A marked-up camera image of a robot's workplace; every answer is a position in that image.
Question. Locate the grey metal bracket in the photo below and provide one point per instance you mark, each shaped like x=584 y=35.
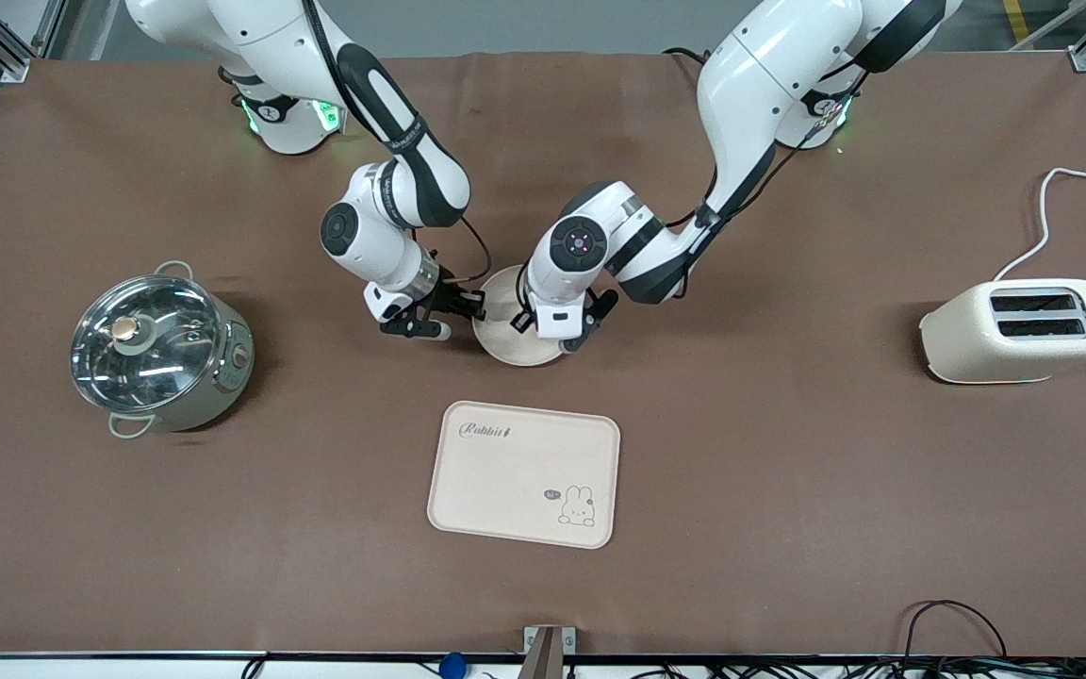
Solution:
x=569 y=641

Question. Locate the brown table mat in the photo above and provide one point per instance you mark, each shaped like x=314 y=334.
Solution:
x=788 y=471

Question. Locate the white two-slot toaster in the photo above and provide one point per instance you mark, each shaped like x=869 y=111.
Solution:
x=967 y=339

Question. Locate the glass pot lid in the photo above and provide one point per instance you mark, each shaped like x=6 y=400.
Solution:
x=156 y=377

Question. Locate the cream round plate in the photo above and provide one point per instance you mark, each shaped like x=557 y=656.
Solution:
x=505 y=339

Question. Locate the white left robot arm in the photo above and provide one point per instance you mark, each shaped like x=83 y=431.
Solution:
x=750 y=94

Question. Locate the cream rabbit print tray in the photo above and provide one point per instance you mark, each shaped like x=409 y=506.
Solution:
x=505 y=481

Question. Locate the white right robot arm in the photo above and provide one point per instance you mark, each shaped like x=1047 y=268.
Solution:
x=284 y=132

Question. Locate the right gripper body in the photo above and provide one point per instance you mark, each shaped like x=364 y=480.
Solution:
x=450 y=295

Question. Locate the blue round knob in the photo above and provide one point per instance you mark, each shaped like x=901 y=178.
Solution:
x=452 y=666

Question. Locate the stainless steel electric pot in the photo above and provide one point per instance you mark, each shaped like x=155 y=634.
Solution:
x=222 y=387

